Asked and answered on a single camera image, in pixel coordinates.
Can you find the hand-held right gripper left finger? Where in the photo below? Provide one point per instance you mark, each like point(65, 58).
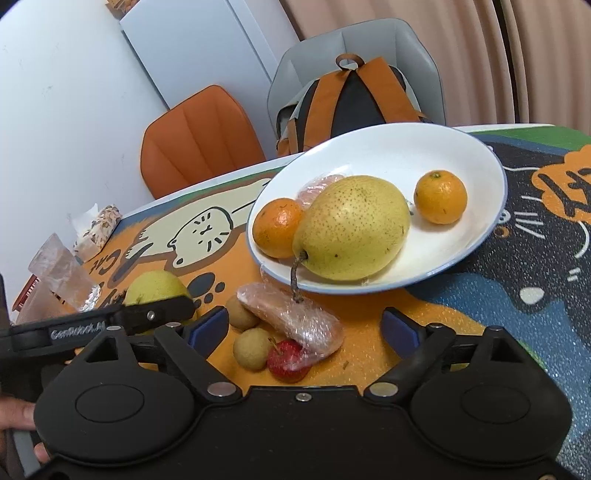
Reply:
point(207, 327)

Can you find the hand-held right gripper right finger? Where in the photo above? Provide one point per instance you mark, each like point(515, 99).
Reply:
point(399, 332)

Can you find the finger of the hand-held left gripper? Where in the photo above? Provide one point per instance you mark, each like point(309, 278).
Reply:
point(157, 314)

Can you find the yellow pear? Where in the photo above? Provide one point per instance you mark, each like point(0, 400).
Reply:
point(355, 226)
point(157, 286)

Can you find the longan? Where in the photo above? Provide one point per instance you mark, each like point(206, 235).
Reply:
point(251, 348)
point(241, 314)

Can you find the small red fruit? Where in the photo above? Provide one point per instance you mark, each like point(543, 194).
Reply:
point(286, 362)

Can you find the white plate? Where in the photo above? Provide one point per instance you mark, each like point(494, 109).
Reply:
point(457, 240)

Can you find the orange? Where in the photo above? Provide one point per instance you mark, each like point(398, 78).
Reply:
point(441, 197)
point(274, 228)

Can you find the person's left hand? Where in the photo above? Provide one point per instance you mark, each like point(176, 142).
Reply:
point(18, 413)

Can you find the clear ribbed glass cup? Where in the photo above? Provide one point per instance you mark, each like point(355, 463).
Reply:
point(57, 265)
point(37, 307)

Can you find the tissue box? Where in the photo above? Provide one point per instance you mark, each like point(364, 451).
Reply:
point(99, 228)

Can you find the orange chair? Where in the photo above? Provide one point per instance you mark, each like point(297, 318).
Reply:
point(198, 138)

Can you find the orange and black backpack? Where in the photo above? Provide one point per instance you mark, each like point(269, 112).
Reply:
point(355, 101)

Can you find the white refrigerator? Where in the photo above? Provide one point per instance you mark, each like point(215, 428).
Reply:
point(207, 41)

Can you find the grey chair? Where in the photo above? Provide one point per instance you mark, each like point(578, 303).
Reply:
point(369, 41)

